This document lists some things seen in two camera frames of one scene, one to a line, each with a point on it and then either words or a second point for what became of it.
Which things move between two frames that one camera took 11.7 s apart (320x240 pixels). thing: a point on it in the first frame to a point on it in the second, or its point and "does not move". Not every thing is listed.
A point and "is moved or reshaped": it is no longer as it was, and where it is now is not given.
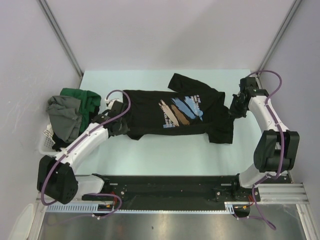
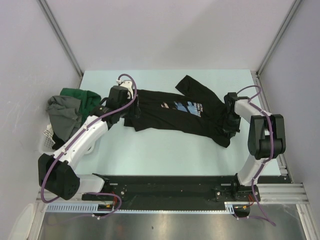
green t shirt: x=89 y=101 does not move
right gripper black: x=234 y=113 to x=233 y=130
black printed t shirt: x=187 y=108 is moved or reshaped
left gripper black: x=123 y=130 to x=135 y=111
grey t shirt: x=65 y=119 does not move
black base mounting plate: x=170 y=193 does not move
